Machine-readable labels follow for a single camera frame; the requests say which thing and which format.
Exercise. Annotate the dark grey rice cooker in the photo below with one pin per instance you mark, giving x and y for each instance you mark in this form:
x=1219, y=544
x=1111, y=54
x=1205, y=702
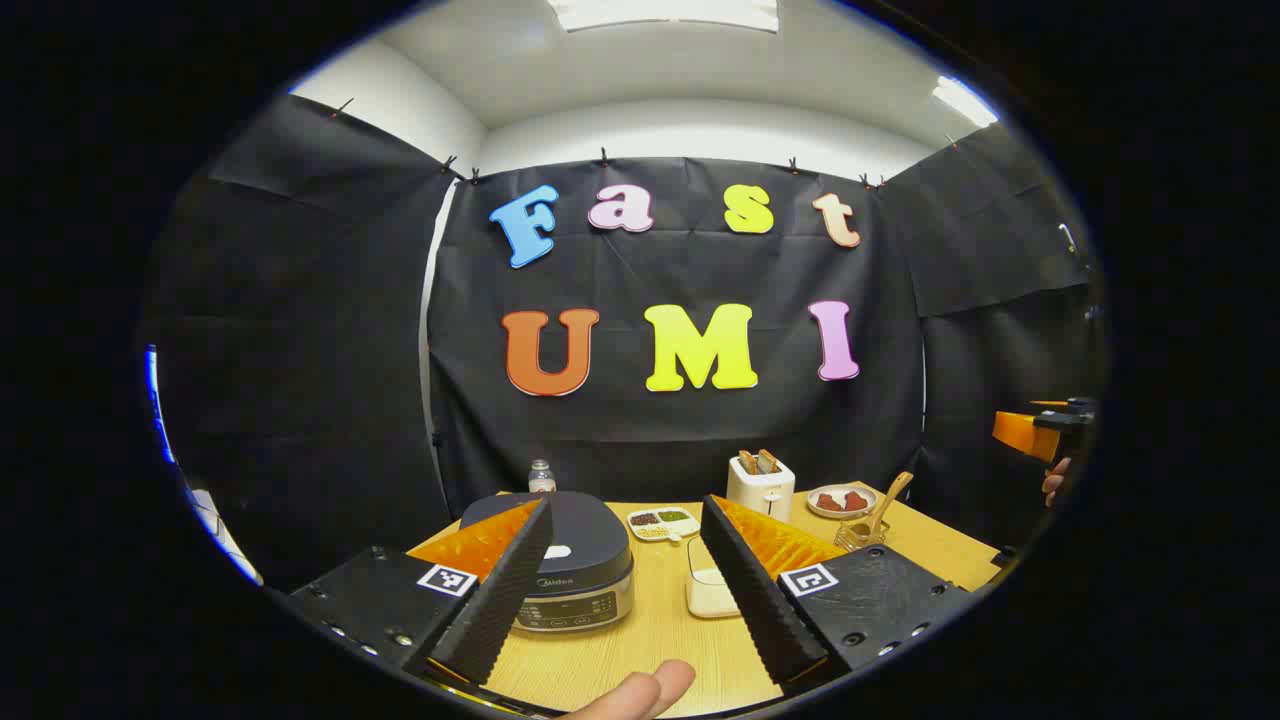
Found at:
x=590, y=550

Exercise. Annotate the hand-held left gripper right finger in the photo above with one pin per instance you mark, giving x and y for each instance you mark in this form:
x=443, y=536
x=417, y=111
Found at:
x=755, y=600

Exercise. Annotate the white round plate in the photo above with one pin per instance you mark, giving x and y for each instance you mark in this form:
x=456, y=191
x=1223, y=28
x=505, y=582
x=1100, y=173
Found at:
x=815, y=506

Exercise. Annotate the toast slice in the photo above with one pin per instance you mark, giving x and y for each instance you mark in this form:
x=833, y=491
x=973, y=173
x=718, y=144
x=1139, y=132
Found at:
x=768, y=460
x=747, y=462

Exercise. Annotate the black backdrop cloth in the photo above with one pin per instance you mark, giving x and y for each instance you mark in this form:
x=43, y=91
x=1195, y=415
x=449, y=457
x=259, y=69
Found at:
x=300, y=350

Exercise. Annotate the large ceiling light panel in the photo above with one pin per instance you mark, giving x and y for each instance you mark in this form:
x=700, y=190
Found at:
x=665, y=12

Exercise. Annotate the red meat piece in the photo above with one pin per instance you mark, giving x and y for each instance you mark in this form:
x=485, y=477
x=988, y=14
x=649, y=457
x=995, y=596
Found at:
x=855, y=500
x=830, y=502

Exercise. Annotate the small ceiling light panel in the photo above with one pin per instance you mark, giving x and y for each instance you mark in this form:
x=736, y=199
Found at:
x=963, y=100

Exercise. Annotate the clear chopstick holder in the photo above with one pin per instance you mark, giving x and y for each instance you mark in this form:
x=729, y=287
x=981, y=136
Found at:
x=858, y=538

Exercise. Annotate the wooden spoon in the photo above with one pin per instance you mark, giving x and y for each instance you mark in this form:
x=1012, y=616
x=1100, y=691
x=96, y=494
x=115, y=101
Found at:
x=890, y=497

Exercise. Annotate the white divided bean dish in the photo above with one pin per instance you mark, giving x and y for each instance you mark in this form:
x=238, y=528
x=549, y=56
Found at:
x=662, y=523

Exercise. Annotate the clear rice container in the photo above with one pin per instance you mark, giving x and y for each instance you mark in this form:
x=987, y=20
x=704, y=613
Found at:
x=712, y=595

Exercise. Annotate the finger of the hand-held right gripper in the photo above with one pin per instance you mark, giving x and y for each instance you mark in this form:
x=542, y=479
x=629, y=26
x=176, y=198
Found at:
x=1025, y=435

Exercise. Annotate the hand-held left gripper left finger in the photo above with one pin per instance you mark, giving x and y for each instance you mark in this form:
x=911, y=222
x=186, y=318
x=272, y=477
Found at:
x=505, y=590

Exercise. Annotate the white toaster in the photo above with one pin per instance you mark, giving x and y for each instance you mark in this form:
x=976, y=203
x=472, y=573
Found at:
x=762, y=495

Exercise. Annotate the small clear bottle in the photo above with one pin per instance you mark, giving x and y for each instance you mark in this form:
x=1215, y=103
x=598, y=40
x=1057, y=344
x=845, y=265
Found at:
x=541, y=478

